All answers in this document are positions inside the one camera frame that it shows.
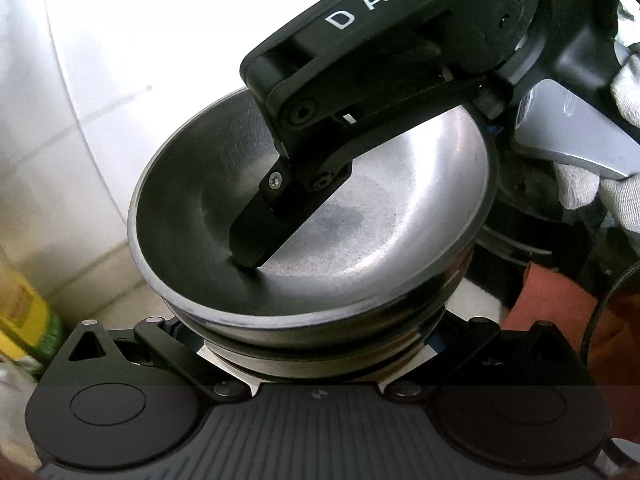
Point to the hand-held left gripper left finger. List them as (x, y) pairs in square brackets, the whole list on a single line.
[(165, 342)]

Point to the yellow green container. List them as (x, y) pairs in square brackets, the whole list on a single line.
[(25, 310)]

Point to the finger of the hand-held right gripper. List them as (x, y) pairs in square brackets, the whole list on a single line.
[(280, 220)]

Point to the stainless steel bowl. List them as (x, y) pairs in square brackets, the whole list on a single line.
[(450, 285), (300, 362), (350, 240)]

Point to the red cloth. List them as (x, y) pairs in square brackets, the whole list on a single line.
[(550, 310)]

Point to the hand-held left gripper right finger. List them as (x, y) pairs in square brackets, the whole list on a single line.
[(465, 340)]

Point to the person's right hand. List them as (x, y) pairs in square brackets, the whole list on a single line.
[(580, 185)]

